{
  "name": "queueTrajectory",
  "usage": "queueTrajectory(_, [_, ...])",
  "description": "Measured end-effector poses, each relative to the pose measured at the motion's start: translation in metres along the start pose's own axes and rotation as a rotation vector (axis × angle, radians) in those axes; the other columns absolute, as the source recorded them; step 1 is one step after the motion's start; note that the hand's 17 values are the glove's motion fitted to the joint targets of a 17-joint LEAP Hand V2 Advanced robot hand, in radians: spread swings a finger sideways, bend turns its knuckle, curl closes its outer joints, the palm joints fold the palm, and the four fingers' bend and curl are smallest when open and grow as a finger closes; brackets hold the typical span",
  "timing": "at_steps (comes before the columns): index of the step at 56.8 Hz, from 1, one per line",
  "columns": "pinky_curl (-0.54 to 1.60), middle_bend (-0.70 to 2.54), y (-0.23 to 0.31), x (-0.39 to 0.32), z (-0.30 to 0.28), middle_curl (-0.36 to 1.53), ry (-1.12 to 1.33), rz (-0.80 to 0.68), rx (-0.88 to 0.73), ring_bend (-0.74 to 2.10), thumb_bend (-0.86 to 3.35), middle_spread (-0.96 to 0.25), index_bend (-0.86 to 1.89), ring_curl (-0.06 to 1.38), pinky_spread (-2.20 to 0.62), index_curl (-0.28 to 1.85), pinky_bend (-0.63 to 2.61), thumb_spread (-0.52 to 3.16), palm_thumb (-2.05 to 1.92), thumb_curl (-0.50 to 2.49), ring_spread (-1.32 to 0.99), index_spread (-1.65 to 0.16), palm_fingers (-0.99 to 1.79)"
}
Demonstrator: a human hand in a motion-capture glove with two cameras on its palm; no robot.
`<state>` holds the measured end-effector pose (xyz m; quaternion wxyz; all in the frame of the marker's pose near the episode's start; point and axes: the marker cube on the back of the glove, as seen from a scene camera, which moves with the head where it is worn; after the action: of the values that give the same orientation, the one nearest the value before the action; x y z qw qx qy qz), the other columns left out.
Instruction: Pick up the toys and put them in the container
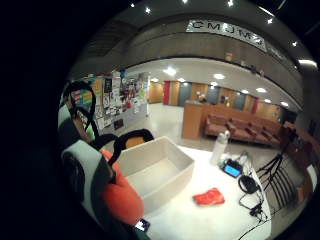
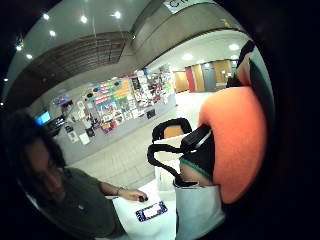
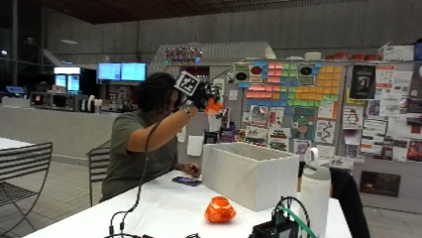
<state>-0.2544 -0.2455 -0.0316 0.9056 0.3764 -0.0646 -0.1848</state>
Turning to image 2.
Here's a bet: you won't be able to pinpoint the dark display screen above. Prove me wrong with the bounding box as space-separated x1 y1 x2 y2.
46 115 67 132

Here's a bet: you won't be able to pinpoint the blue-bordered white card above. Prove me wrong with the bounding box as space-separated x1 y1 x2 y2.
134 200 169 223

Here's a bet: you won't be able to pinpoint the white hanging sign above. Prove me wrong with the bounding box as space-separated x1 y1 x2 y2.
163 0 214 15

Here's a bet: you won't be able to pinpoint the white bag with black handles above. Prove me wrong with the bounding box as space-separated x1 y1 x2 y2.
146 133 227 240

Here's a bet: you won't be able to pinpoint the group of ceiling spot lights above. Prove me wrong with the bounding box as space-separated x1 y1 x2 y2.
1 9 241 84

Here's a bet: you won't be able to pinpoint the coloured wall panels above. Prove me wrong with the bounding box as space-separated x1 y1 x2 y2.
172 59 238 94

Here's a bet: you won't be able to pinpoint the blue-lit monitor screen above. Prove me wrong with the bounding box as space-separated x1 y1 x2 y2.
34 110 52 127

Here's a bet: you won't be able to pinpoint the wall of colourful posters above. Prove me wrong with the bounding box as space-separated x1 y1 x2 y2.
64 64 177 145

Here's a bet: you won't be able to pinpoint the the person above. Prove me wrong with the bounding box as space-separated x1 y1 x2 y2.
4 111 149 240

